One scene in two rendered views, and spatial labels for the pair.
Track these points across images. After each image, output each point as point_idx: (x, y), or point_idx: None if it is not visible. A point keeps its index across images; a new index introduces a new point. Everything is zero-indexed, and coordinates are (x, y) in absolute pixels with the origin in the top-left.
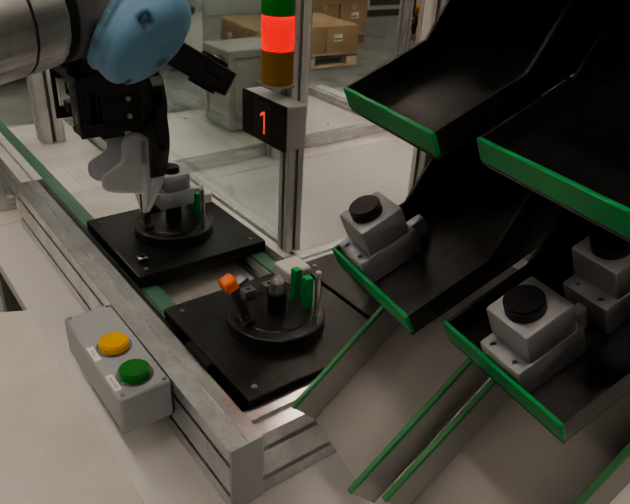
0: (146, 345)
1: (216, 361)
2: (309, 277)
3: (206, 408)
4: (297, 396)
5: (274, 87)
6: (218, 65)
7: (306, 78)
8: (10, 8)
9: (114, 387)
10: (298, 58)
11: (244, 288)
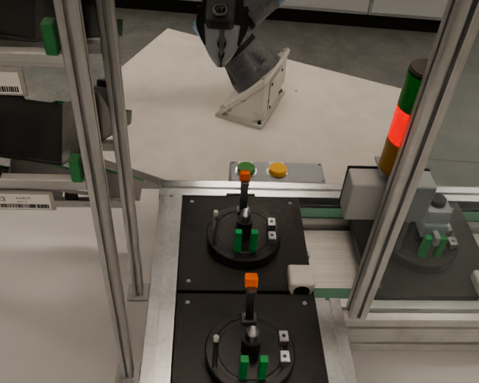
0: (269, 182)
1: (226, 197)
2: (237, 232)
3: (196, 184)
4: (172, 219)
5: (379, 158)
6: (205, 7)
7: (394, 186)
8: None
9: (241, 161)
10: (398, 159)
11: (273, 219)
